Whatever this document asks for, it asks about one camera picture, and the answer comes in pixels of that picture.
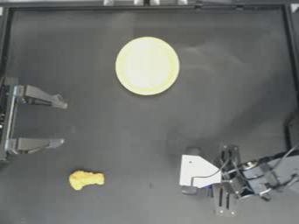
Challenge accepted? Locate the yellow round plate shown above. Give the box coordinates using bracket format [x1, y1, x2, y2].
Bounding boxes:
[115, 36, 182, 96]

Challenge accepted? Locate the yellow toy fried chicken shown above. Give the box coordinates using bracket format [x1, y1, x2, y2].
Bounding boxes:
[69, 170, 107, 192]

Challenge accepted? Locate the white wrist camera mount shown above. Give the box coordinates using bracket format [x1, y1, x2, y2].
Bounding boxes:
[178, 154, 223, 189]

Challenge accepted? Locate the black table frame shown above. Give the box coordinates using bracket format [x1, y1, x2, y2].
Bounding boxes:
[0, 0, 299, 165]

